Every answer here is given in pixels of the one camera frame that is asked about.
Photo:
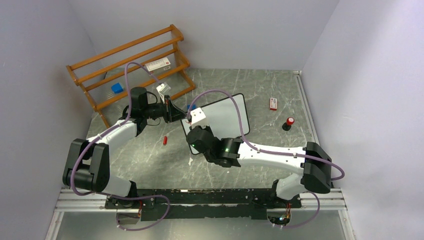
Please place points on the blue eraser on shelf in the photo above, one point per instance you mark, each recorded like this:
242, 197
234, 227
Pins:
117, 88

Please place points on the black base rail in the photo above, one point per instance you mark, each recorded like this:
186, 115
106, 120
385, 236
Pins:
250, 203

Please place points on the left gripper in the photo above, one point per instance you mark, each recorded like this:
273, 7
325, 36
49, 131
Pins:
171, 113

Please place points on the blue eraser on table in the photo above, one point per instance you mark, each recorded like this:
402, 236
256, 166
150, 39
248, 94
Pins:
189, 107

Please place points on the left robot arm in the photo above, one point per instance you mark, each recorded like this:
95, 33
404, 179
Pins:
87, 165

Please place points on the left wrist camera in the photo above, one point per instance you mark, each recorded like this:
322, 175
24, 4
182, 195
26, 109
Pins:
163, 89

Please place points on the red black stamp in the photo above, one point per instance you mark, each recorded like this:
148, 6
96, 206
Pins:
288, 124

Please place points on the small whiteboard with black frame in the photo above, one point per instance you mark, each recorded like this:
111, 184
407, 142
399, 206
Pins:
227, 119

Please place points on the white red box on shelf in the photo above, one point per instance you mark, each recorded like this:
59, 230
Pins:
160, 65

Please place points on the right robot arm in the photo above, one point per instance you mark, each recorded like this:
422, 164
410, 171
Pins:
309, 166

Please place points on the small red white box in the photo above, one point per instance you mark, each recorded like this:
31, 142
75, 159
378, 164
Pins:
273, 104

